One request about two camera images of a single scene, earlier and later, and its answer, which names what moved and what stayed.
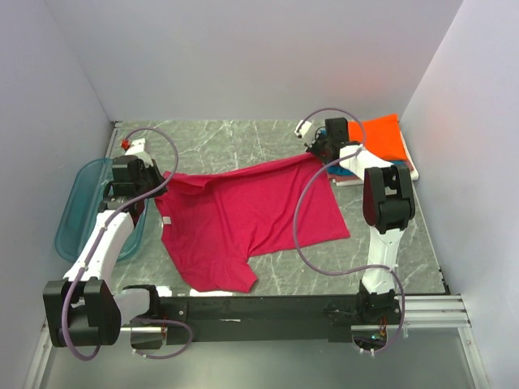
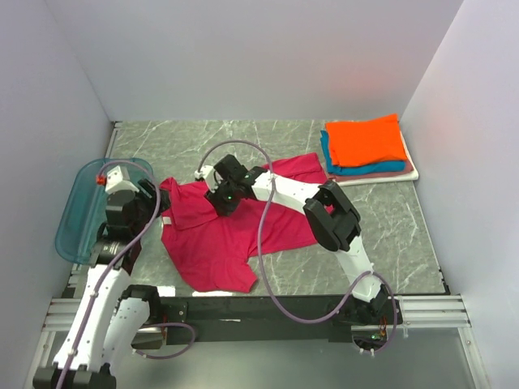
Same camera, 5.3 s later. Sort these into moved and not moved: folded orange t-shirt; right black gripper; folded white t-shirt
Moved: right black gripper
Not moved: folded orange t-shirt; folded white t-shirt
